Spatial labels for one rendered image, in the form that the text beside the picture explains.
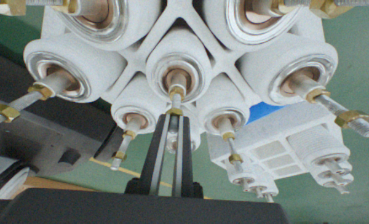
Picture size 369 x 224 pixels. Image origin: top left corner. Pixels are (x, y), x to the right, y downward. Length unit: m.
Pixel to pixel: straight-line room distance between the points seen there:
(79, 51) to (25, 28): 0.40
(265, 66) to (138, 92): 0.20
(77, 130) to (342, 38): 0.85
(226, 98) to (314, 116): 0.31
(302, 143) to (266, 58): 0.32
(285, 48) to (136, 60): 0.23
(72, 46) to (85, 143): 0.35
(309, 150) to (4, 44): 0.96
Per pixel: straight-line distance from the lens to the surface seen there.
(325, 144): 0.47
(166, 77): 0.17
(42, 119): 0.53
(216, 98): 0.21
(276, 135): 0.46
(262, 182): 0.61
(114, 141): 0.53
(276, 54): 0.21
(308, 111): 0.48
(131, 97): 0.22
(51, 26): 0.31
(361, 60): 0.70
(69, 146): 0.53
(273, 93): 0.22
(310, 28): 0.29
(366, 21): 0.62
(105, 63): 0.24
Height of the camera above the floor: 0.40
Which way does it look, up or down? 48 degrees down
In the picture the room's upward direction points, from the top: 178 degrees counter-clockwise
